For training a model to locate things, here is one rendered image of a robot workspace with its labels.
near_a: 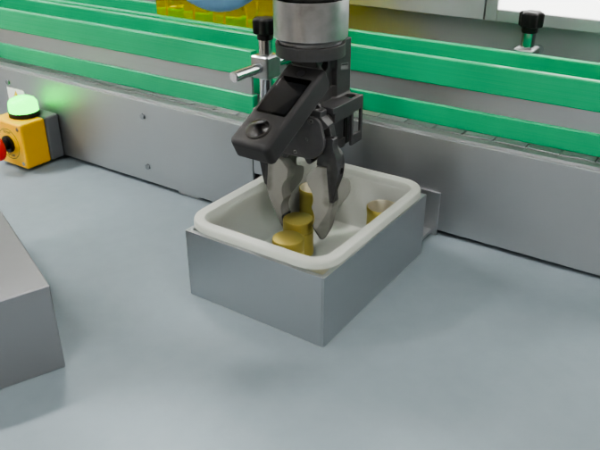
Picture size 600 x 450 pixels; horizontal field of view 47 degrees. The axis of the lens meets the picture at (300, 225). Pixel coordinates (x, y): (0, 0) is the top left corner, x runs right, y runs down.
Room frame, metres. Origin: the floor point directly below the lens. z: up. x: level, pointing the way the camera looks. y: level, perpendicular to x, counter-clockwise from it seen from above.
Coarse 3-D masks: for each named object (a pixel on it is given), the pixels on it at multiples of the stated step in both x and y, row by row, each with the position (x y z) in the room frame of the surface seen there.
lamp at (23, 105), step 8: (16, 96) 1.01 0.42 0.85; (24, 96) 1.01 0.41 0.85; (32, 96) 1.01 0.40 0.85; (8, 104) 0.99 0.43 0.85; (16, 104) 0.99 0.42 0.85; (24, 104) 0.99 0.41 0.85; (32, 104) 1.00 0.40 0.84; (8, 112) 1.00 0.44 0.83; (16, 112) 0.99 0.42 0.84; (24, 112) 0.99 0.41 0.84; (32, 112) 0.99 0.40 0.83
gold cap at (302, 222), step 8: (288, 216) 0.69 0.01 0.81; (296, 216) 0.69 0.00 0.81; (304, 216) 0.69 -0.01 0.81; (288, 224) 0.67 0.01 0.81; (296, 224) 0.67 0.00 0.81; (304, 224) 0.67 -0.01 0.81; (304, 232) 0.67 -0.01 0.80; (312, 232) 0.68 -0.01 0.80; (304, 240) 0.67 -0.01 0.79; (312, 240) 0.68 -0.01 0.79; (304, 248) 0.67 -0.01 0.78; (312, 248) 0.68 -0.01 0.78
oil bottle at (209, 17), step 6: (186, 0) 1.03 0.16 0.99; (186, 6) 1.03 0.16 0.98; (192, 6) 1.02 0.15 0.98; (186, 12) 1.03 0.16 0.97; (192, 12) 1.02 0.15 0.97; (198, 12) 1.01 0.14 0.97; (204, 12) 1.01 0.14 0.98; (210, 12) 1.00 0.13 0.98; (186, 18) 1.03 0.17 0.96; (192, 18) 1.02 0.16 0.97; (198, 18) 1.01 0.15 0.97; (204, 18) 1.01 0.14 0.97; (210, 18) 1.00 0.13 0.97
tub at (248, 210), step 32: (256, 192) 0.71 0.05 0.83; (352, 192) 0.76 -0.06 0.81; (384, 192) 0.73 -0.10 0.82; (416, 192) 0.69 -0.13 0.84; (224, 224) 0.66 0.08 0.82; (256, 224) 0.71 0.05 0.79; (352, 224) 0.75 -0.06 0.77; (384, 224) 0.63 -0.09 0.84; (288, 256) 0.55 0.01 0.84; (320, 256) 0.55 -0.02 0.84
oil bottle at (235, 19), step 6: (246, 6) 0.98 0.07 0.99; (216, 12) 1.00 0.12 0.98; (222, 12) 0.99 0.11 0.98; (228, 12) 0.99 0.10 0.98; (234, 12) 0.98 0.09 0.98; (240, 12) 0.97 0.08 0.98; (246, 12) 0.98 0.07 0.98; (216, 18) 1.00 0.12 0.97; (222, 18) 0.99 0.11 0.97; (228, 18) 0.99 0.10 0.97; (234, 18) 0.98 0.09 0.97; (240, 18) 0.97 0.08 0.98; (246, 18) 0.98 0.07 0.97; (228, 24) 0.99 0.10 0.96; (234, 24) 0.98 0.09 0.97; (240, 24) 0.97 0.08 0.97; (246, 24) 0.98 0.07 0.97
